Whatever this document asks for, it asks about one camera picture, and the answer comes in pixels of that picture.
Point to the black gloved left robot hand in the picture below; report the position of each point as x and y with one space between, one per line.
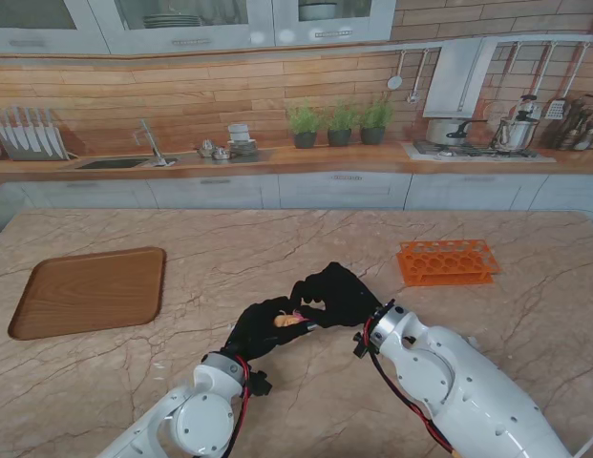
262 329

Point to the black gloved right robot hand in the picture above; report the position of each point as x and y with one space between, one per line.
344 296

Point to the yellow microfibre cloth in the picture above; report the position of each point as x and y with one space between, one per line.
286 319

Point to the pink rubber band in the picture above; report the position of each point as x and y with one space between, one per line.
301 314

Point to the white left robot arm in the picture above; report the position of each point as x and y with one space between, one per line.
181 415

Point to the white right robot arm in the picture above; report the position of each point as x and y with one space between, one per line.
458 386

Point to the orange test tube rack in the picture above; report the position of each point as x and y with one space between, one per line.
449 267

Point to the brown wooden tray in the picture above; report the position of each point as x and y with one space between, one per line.
91 291

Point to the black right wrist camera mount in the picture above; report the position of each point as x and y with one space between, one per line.
360 344

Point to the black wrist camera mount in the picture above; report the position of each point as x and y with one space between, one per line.
360 344
259 381

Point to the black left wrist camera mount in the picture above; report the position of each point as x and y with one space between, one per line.
259 381

